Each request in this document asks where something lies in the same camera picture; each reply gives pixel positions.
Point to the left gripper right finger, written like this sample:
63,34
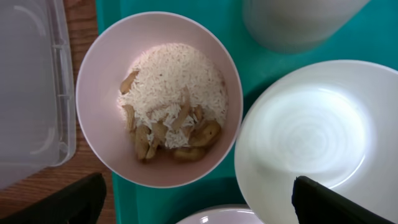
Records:
317,204

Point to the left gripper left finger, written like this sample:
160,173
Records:
78,203

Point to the pink bowl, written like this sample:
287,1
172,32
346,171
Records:
105,66

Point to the rice and food scraps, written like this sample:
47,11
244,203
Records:
174,98

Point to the large pink plate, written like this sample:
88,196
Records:
223,216

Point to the white small bowl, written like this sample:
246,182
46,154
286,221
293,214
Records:
334,122

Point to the clear plastic bin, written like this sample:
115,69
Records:
37,89

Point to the teal serving tray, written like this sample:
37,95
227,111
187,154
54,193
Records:
371,35

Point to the white paper cup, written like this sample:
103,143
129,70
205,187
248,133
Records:
293,26

